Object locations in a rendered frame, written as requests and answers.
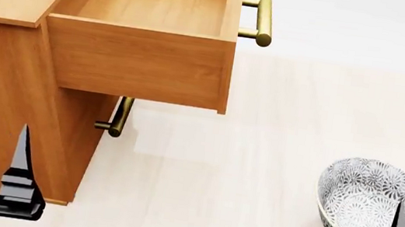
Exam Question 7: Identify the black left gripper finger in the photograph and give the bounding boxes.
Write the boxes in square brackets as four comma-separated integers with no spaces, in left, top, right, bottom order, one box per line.
[0,120,53,205]

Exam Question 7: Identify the wooden cabinet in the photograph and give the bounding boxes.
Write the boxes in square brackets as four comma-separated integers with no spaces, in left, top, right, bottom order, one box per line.
[0,0,137,212]

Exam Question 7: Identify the open wooden drawer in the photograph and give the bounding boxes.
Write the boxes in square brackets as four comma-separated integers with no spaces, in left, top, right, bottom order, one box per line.
[34,0,244,117]

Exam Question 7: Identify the brass drawer handle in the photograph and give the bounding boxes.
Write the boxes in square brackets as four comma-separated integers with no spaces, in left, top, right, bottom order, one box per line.
[236,0,278,50]
[93,92,136,141]

